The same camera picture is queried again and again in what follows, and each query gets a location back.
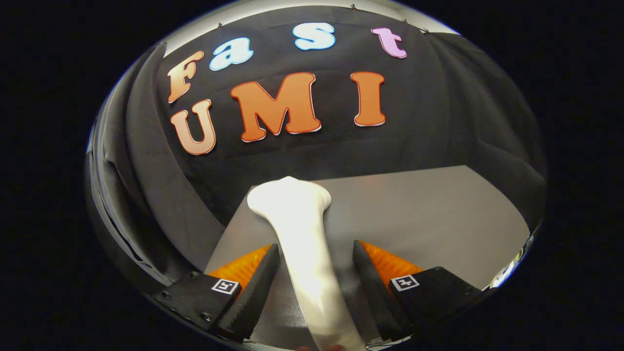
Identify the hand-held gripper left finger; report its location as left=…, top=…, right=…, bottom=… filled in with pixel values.
left=153, top=244, right=281, bottom=342

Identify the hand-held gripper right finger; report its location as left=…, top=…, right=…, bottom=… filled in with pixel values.
left=352, top=240, right=488, bottom=342

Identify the white garment steamer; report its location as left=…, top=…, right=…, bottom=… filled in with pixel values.
left=247, top=176, right=367, bottom=351

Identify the dark cabinet with beige drawers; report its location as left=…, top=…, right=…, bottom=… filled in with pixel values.
left=204, top=165, right=531, bottom=349

